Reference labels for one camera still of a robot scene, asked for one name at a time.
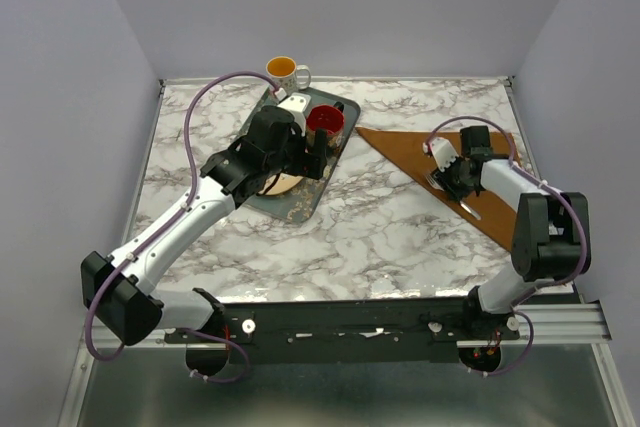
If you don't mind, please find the green floral tray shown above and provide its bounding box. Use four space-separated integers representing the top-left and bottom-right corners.
243 87 361 224

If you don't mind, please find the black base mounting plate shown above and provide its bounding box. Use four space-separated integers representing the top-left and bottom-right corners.
164 296 521 366

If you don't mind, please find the white mug yellow inside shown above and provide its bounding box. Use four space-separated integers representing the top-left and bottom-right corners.
266 56 311 94

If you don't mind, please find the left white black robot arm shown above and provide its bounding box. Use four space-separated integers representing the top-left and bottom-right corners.
80 105 329 346

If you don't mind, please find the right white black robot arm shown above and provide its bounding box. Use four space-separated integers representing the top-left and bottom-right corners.
432 157 591 339

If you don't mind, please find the brown cloth napkin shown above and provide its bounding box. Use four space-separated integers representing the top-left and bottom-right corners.
357 126 519 251

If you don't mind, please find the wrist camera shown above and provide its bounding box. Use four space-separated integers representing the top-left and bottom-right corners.
423 137 458 171
278 93 312 131

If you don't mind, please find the aluminium frame rail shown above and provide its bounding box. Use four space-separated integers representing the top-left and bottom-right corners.
92 303 612 349

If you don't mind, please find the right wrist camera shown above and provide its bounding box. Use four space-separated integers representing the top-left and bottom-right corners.
423 137 458 171

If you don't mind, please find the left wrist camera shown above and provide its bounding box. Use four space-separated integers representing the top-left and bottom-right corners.
278 93 312 131

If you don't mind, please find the red black mug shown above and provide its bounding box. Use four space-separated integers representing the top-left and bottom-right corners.
305 102 346 155

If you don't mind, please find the silver fork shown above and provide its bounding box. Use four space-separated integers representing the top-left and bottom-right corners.
425 174 482 220

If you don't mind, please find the peach floral plate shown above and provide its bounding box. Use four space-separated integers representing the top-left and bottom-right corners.
258 174 303 196

